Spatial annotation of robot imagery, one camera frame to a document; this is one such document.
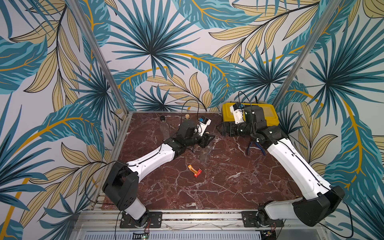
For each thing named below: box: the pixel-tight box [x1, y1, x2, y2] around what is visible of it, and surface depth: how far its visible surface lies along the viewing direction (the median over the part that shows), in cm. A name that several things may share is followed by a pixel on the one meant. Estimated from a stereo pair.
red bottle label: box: [193, 168, 202, 178], surface depth 91 cm
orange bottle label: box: [187, 164, 198, 174], surface depth 92 cm
